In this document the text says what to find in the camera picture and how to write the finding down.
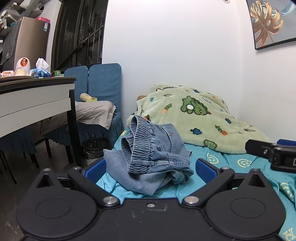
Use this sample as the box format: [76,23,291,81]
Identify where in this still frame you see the silver refrigerator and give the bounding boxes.
[2,17,51,71]

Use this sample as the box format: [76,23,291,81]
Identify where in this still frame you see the black metal window grille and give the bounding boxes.
[51,0,109,73]

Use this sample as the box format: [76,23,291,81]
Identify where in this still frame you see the teal smiley bed sheet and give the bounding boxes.
[96,130,296,241]

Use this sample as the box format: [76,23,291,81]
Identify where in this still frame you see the blue denim pants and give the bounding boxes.
[103,115,194,196]

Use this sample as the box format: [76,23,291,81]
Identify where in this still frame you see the white tissue pack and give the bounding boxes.
[35,58,50,70]

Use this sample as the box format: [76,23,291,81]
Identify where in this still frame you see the beige cloth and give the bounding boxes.
[39,101,116,130]

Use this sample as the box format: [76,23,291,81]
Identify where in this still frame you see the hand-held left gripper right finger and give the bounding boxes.
[181,158,274,208]

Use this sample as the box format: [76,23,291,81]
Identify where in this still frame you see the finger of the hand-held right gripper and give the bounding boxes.
[245,138,275,161]
[277,139,296,147]

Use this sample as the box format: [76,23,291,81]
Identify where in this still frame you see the bagged bread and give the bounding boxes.
[0,69,29,78]

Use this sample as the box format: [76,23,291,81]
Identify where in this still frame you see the blue plastic bag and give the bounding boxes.
[30,68,53,79]

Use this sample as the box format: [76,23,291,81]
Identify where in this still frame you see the black trash bin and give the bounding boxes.
[81,138,110,160]

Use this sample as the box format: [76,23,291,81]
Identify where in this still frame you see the green printed fleece blanket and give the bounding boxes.
[135,84,270,154]

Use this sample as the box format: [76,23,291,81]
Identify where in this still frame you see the yellow plush toy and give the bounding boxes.
[80,93,98,103]

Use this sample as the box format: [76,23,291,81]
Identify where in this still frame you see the white bottle with round label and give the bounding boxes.
[14,57,31,76]

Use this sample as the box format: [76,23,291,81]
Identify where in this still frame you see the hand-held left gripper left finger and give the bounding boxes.
[27,158,121,208]

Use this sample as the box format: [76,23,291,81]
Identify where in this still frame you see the framed leaf wall picture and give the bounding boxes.
[246,0,296,50]

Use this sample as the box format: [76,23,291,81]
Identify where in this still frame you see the white table with black legs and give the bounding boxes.
[0,76,82,167]

